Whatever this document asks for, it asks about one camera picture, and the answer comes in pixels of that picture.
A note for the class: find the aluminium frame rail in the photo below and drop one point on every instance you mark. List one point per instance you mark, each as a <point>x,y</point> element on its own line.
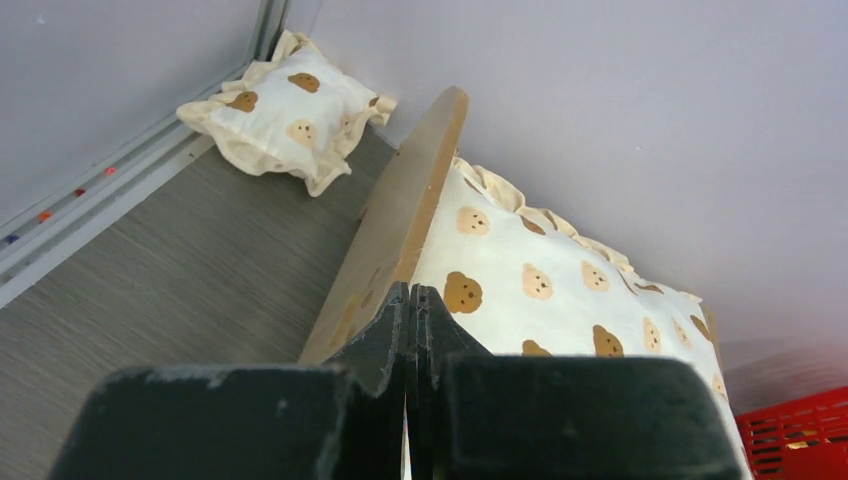
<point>89,91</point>

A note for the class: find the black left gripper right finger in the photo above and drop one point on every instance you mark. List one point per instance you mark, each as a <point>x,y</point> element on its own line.
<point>435,339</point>

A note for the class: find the large bear print cushion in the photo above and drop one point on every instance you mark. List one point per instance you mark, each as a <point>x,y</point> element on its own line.
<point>522,280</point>

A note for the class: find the red plastic basket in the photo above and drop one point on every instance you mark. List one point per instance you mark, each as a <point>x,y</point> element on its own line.
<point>804,438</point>

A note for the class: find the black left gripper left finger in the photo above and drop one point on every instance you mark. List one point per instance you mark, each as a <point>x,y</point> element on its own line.
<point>370,439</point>

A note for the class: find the small bear print pillow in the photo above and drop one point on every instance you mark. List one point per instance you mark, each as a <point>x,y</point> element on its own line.
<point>295,113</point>

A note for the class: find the wooden pet bed frame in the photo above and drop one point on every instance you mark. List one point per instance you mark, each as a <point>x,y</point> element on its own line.
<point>393,228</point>

